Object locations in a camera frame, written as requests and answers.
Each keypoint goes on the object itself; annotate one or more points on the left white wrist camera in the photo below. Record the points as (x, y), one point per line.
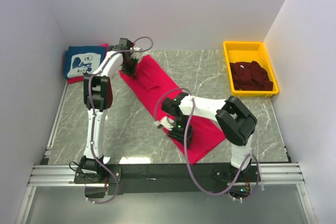
(136, 53)

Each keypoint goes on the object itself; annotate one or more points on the folded red t-shirt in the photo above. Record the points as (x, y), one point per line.
(76, 79)

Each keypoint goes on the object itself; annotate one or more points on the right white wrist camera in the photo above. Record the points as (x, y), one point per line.
(165, 123)

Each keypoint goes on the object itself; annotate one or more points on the aluminium rail frame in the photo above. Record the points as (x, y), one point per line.
(51, 196)

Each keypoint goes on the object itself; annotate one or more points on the dark maroon t-shirt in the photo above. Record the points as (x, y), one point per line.
(250, 76)

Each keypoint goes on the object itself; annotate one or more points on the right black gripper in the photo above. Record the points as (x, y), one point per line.
(179, 136)

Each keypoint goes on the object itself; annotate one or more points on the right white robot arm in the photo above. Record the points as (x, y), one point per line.
(230, 115)

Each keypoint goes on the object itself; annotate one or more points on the bright red t-shirt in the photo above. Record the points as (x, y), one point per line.
(149, 84)

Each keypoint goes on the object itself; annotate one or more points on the black base bar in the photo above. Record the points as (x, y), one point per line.
(213, 178)

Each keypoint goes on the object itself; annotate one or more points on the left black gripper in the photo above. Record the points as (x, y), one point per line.
(132, 72)

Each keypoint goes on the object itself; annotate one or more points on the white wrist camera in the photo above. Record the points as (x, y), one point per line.
(136, 53)
(165, 123)

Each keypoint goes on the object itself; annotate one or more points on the folded blue printed t-shirt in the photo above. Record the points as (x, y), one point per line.
(84, 61)

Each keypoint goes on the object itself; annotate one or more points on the yellow plastic bin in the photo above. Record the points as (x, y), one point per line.
(248, 51)

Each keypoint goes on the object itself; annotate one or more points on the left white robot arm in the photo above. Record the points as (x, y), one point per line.
(98, 97)

